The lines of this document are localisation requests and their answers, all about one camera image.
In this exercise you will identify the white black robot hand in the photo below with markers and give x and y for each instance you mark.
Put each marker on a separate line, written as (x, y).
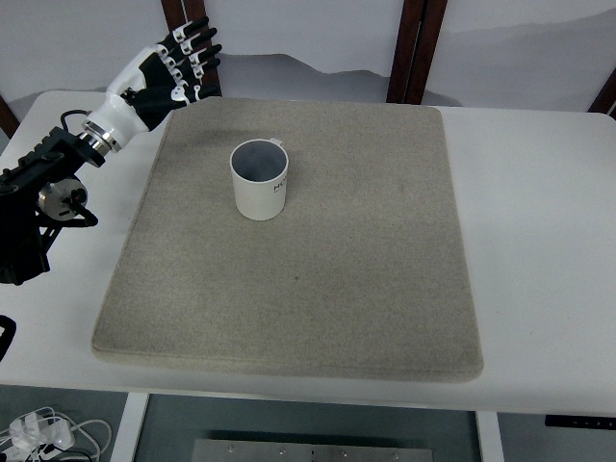
(169, 75)

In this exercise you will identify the white cup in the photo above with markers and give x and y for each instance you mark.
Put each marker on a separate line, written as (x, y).
(259, 171)

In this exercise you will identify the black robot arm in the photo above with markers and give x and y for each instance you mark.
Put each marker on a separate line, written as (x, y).
(42, 195)

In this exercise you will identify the beige felt mat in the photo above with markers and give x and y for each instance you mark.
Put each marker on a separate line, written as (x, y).
(361, 275)

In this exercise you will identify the black control panel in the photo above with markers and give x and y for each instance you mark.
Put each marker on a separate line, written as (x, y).
(585, 422)

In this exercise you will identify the dark wooden frame left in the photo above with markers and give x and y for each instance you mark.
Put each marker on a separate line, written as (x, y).
(192, 9)

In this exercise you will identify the dark wooden frame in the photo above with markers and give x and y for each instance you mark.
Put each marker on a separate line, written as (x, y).
(418, 33)
(192, 9)

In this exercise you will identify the dark wooden post far left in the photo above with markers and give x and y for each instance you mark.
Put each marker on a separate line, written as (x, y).
(8, 121)

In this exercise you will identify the dark wooden post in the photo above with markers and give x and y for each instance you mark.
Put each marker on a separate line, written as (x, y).
(8, 121)
(604, 103)

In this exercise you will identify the dark wooden frame right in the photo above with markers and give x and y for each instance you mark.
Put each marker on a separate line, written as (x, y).
(418, 33)

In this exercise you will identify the grey metal base plate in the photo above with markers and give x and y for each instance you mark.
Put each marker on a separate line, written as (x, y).
(239, 451)

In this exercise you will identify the white power adapter with cables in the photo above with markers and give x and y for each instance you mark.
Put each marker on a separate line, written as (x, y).
(49, 435)

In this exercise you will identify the dark wooden post far right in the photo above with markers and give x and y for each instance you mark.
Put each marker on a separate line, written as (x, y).
(604, 103)

